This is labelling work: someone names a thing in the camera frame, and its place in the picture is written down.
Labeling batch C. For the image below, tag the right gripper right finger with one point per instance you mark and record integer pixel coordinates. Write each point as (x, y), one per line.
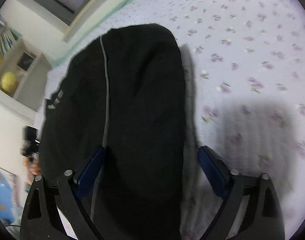
(263, 217)

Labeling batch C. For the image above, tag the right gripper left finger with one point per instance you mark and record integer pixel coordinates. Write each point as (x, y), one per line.
(40, 217)

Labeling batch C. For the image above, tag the black hooded jacket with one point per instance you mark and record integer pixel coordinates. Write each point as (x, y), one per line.
(126, 92)

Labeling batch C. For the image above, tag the person's left hand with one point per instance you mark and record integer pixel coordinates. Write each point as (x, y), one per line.
(32, 166)

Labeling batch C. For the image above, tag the yellow globe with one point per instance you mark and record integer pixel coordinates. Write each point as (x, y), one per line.
(8, 82)

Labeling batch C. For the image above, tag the white bookshelf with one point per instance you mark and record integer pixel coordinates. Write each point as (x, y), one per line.
(23, 73)

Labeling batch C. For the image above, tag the row of books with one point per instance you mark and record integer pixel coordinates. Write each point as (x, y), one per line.
(8, 38)

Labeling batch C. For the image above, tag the wooden window sill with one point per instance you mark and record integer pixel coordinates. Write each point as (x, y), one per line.
(91, 14)

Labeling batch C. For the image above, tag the floral white bed quilt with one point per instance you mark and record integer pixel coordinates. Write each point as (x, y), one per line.
(249, 73)

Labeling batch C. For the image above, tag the green bed sheet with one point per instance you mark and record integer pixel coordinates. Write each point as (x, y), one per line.
(64, 54)

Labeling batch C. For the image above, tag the wall map poster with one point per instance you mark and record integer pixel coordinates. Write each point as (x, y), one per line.
(10, 208)

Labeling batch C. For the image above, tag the black picture frame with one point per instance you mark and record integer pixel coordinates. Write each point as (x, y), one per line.
(25, 61)

